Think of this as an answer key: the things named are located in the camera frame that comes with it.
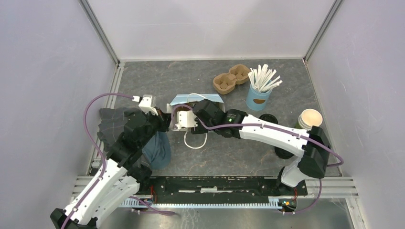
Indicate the green paper coffee cup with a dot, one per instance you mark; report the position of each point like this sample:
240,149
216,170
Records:
269,118

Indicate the light blue paper bag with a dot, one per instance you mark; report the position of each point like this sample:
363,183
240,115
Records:
195,102

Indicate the stack of black lids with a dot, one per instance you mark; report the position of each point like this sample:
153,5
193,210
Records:
283,154

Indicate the stack of green paper cups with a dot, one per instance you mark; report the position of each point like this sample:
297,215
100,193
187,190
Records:
309,118

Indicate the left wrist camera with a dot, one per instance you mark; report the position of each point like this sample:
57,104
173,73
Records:
146,103

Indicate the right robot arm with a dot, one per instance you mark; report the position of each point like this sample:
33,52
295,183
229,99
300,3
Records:
311,147

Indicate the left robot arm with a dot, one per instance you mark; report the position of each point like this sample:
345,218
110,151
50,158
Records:
142,147

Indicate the brown cardboard cup carrier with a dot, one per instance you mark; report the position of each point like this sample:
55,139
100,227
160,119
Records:
226,82

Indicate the blue cloth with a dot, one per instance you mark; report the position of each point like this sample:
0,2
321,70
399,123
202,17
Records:
157,152

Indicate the grey checked cloth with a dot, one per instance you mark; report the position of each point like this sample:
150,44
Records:
112,124

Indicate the white wrapped straws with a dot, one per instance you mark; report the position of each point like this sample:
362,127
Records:
263,80

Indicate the blue straw holder cup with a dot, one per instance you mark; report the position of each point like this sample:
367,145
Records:
257,100

